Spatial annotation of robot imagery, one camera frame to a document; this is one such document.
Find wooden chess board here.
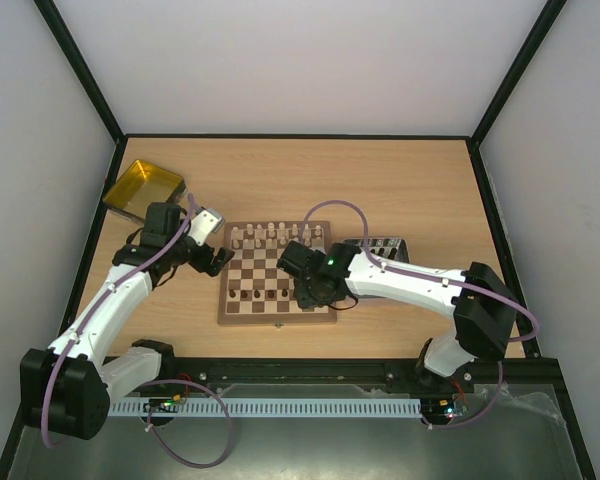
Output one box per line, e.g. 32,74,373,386
217,221,337,326

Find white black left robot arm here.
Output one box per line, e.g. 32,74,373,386
20,202,233,448

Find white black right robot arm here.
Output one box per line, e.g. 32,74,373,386
277,241,517,392

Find left control circuit board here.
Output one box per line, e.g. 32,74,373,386
141,395,187,414

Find control circuit board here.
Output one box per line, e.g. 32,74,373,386
141,395,187,414
421,398,469,421

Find right control circuit board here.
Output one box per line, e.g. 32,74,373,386
421,398,469,421

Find yellow metal tin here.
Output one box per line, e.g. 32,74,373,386
103,160,187,224

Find silver metal tin tray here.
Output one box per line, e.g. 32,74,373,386
342,236,411,301

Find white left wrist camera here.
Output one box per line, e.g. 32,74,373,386
188,208,225,246

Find white slotted cable duct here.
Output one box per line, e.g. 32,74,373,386
109,397,421,418

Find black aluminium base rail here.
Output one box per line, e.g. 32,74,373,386
32,355,561,396

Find black enclosure frame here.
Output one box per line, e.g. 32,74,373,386
0,1,596,479

